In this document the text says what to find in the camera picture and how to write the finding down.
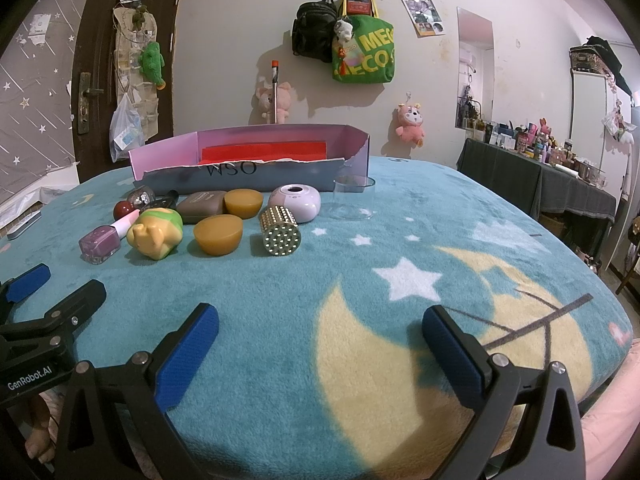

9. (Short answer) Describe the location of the purple nail polish bottle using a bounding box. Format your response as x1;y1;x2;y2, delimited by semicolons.
78;209;140;264

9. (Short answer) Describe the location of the red ball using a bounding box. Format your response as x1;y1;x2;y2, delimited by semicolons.
113;200;136;221

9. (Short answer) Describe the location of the yellow green capybara toy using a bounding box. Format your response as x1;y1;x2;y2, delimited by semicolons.
126;208;183;261

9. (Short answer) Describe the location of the silver shiny egg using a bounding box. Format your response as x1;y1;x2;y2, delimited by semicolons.
126;185;155;210

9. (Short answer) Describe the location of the black nail polish bottle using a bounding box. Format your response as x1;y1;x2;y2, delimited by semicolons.
144;190;179;209

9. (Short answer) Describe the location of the amber dome soap front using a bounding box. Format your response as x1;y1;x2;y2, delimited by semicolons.
193;214;243;257

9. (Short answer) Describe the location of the amber dome soap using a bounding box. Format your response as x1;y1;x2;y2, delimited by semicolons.
193;214;243;257
224;188;264;219

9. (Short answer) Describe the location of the brown eye shadow case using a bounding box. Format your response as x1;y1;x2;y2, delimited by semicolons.
176;191;226;224

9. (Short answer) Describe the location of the lilac round case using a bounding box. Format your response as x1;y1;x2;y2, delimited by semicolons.
268;183;321;224

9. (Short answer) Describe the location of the clear plastic cup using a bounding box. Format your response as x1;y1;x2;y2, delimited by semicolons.
328;176;376;220

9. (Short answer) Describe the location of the person's left hand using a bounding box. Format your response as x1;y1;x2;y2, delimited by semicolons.
23;389;64;464

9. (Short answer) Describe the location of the white remote device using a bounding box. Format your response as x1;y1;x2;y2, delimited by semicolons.
6;209;41;240

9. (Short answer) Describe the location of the white plastic bag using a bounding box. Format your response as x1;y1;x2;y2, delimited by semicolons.
110;93;144;162

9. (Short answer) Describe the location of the teal moon star blanket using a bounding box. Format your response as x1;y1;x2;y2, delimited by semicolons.
1;158;634;479

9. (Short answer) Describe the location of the dark cloth covered table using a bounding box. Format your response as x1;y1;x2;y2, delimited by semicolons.
457;139;616;260

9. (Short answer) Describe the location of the green dinosaur plush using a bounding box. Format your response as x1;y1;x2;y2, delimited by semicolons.
139;41;166;90

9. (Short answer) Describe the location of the pink cardboard tray box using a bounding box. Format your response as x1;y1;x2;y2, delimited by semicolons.
129;124;370;195

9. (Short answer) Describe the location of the dark brown door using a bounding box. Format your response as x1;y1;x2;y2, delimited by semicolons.
72;0;179;182

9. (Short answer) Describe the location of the pink plush toy right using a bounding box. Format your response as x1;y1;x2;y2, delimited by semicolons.
395;103;425;148

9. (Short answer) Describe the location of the pink plush toy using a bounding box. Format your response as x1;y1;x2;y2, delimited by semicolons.
255;82;292;124
395;103;425;148

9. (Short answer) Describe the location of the pink plush toy centre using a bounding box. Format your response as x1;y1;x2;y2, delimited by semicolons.
255;82;292;124

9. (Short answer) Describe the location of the black backpack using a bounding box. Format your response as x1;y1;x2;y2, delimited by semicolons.
291;0;338;63

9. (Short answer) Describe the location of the green tote bag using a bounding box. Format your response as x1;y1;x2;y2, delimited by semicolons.
332;0;396;84

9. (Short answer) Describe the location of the orange grey mop handle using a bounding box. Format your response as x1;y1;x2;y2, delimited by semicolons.
271;60;279;124

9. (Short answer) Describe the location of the photo poster on wall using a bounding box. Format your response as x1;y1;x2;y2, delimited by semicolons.
401;0;445;38

